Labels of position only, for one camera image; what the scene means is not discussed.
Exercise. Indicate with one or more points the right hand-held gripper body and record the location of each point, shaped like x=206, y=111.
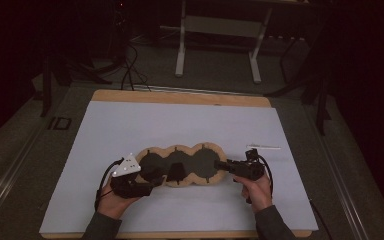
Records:
x=246, y=169

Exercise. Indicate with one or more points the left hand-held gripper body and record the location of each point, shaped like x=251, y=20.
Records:
x=128, y=188

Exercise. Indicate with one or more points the tan three-pocket holder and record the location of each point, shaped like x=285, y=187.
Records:
x=204, y=164

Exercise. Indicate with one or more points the small black wedge piece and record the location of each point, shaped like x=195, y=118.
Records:
x=175, y=172

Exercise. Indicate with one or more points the person's left hand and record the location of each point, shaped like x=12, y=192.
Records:
x=113, y=205

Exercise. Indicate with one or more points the person's right hand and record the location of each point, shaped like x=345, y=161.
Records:
x=258, y=193

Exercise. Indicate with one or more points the white table mat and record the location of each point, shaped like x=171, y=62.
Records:
x=186, y=123

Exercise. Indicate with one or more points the wooden table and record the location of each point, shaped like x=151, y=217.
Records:
x=180, y=97

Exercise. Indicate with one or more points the black stand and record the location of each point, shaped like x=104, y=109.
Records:
x=46, y=86
x=320, y=100

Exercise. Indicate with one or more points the white metal stand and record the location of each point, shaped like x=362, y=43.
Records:
x=220, y=26

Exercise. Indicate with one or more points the black floor bracket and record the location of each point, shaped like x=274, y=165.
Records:
x=60, y=123

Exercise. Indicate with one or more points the metal floor rail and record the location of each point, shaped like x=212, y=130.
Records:
x=10, y=180
x=343, y=186

